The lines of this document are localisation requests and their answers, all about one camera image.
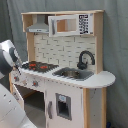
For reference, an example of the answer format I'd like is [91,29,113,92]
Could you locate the white oven door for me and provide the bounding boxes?
[12,84,24,110]

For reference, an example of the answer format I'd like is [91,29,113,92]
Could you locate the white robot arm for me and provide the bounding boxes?
[0,40,22,79]

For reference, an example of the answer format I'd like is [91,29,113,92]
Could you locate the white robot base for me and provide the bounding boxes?
[0,84,37,128]

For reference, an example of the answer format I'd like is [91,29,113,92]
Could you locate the white wooden toy kitchen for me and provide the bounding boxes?
[10,10,115,128]

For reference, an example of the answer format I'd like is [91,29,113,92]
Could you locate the grey metal sink basin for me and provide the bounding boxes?
[53,67,93,81]

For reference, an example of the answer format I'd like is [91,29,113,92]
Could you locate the black toy faucet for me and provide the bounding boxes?
[77,50,95,70]

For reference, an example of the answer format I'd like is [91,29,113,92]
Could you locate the black stovetop red burners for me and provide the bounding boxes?
[22,61,57,73]

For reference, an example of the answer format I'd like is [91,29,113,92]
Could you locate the right red stove knob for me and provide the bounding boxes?
[32,81,39,87]

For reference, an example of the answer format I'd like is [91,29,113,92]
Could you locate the white fridge cabinet door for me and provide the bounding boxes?
[44,87,84,128]

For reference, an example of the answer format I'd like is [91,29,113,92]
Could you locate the white microwave door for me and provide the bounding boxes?
[48,13,94,37]

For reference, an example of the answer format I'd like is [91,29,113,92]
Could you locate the grey range hood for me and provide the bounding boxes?
[26,15,49,33]

